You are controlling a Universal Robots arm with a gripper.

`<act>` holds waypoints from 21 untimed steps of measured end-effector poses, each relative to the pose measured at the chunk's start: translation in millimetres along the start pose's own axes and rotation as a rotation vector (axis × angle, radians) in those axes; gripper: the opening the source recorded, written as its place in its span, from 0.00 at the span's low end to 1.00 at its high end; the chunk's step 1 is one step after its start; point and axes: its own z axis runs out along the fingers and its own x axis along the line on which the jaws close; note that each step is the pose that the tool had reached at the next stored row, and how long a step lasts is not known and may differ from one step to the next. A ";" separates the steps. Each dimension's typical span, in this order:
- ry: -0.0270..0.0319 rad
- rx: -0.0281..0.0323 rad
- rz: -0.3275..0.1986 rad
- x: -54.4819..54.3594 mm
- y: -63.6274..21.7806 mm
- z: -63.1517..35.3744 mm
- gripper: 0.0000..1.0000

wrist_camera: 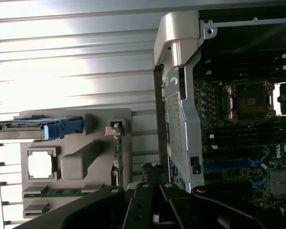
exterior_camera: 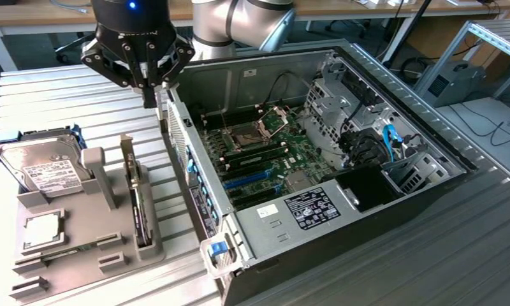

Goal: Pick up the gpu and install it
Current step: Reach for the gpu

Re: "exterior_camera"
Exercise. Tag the blue expansion slot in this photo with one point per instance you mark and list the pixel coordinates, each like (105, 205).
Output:
(246, 180)

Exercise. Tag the grey power supply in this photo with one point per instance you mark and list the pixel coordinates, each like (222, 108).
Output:
(272, 229)

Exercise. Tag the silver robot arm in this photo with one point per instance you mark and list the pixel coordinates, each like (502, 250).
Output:
(221, 19)

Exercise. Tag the metal drive cage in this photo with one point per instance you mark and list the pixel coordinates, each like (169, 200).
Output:
(331, 105)

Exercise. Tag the CPU socket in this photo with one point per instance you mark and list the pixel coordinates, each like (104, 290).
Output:
(244, 137)

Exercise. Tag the grey disk bay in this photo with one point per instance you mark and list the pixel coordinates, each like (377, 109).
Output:
(411, 178)

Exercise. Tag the green RAM stick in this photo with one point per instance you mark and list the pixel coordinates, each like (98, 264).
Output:
(73, 251)

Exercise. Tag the white box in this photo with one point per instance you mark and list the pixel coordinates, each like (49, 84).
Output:
(382, 2)

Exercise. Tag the blue disk caddy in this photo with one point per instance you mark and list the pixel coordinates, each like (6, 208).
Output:
(80, 140)

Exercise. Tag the silver chipset heatsink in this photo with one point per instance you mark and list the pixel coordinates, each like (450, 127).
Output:
(301, 180)

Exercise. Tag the black graphics card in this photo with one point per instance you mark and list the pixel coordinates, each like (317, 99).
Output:
(137, 204)

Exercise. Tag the thin locking lever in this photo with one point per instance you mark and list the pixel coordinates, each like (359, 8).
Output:
(224, 122)

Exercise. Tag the black RAM stick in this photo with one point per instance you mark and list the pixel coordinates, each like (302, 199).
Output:
(257, 159)

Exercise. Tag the black expansion slot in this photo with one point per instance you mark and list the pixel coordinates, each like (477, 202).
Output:
(253, 193)
(258, 200)

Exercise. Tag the black office chair base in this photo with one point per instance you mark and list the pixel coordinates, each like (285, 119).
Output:
(362, 30)
(73, 43)

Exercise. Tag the green motherboard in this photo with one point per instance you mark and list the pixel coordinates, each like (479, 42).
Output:
(299, 150)

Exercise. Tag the open PC case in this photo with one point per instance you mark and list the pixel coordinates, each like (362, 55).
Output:
(246, 89)

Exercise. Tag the silver CPU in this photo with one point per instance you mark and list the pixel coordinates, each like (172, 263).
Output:
(42, 231)

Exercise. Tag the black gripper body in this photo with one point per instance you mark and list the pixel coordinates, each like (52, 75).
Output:
(132, 19)

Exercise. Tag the grey control box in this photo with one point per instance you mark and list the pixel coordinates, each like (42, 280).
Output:
(457, 86)

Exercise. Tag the aluminium slat table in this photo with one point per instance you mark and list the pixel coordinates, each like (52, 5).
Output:
(505, 32)

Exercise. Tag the silver hard disk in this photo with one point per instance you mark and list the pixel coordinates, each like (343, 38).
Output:
(42, 159)

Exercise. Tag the blue case latch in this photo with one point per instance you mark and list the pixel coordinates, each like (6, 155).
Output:
(217, 248)

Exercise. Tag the grey parts rack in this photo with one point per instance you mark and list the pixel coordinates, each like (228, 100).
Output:
(89, 223)

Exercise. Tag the metal socket cover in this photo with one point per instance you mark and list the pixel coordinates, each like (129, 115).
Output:
(286, 120)

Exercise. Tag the black stand pole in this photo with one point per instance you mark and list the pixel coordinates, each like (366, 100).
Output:
(410, 27)

